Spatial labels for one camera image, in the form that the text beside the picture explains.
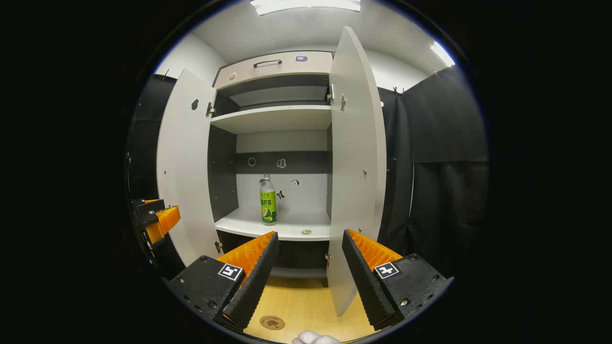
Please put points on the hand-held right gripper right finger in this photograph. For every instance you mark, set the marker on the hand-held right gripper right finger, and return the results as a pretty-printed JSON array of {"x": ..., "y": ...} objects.
[{"x": 366, "y": 282}]

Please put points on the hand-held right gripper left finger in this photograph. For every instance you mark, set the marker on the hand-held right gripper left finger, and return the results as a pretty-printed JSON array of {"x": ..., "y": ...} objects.
[{"x": 256, "y": 282}]

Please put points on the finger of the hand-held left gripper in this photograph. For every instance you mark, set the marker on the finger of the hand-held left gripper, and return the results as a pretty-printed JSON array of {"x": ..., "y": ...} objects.
[
  {"x": 148, "y": 208},
  {"x": 167, "y": 220}
]

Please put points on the round brown coaster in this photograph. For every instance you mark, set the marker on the round brown coaster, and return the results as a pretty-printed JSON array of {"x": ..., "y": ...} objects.
[{"x": 272, "y": 323}]

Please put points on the light grey cabinet door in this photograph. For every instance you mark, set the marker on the light grey cabinet door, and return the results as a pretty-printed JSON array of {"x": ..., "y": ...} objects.
[
  {"x": 186, "y": 167},
  {"x": 356, "y": 191}
]

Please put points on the green label bottle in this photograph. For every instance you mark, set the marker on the green label bottle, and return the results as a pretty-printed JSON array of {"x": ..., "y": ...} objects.
[{"x": 268, "y": 205}]

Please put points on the white cabinet shelf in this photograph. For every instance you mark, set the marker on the white cabinet shelf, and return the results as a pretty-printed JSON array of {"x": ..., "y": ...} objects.
[
  {"x": 272, "y": 117},
  {"x": 248, "y": 224}
]

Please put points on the grey cabinet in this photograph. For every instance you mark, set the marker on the grey cabinet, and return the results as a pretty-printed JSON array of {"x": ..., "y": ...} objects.
[{"x": 306, "y": 200}]

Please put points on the grey cabinet drawer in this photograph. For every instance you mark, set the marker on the grey cabinet drawer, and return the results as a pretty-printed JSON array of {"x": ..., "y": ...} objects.
[{"x": 267, "y": 75}]

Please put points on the black backdrop cloth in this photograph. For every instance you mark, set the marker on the black backdrop cloth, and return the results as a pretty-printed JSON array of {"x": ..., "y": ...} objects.
[{"x": 444, "y": 191}]

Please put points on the ceiling light panel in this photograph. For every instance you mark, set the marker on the ceiling light panel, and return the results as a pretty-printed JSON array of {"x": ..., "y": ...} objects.
[
  {"x": 442, "y": 53},
  {"x": 306, "y": 5}
]

